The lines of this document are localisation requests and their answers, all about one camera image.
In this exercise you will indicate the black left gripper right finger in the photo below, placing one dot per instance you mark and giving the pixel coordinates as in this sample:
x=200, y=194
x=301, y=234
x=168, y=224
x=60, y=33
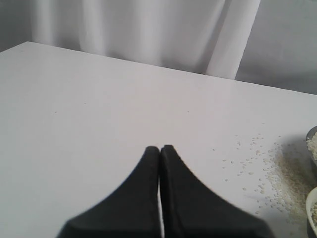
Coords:
x=191, y=210

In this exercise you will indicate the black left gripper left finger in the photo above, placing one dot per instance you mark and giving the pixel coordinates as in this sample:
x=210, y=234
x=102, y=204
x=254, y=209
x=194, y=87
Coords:
x=131, y=211

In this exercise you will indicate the spilled rice grains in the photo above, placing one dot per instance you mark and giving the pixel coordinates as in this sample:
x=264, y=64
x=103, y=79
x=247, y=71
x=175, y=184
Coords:
x=265, y=173

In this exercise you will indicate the cream ceramic floral bowl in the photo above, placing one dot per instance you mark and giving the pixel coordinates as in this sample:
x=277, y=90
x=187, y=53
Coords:
x=311, y=199

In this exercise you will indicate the brown granular contents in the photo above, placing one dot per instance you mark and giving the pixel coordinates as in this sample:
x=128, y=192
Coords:
x=314, y=213

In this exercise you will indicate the rice heap in tray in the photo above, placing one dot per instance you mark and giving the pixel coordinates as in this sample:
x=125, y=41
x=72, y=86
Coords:
x=312, y=145

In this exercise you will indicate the round steel tray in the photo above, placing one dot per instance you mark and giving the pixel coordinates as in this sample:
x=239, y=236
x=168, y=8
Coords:
x=309, y=135

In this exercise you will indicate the white backdrop curtain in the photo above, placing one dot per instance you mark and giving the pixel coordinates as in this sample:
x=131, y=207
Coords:
x=267, y=42

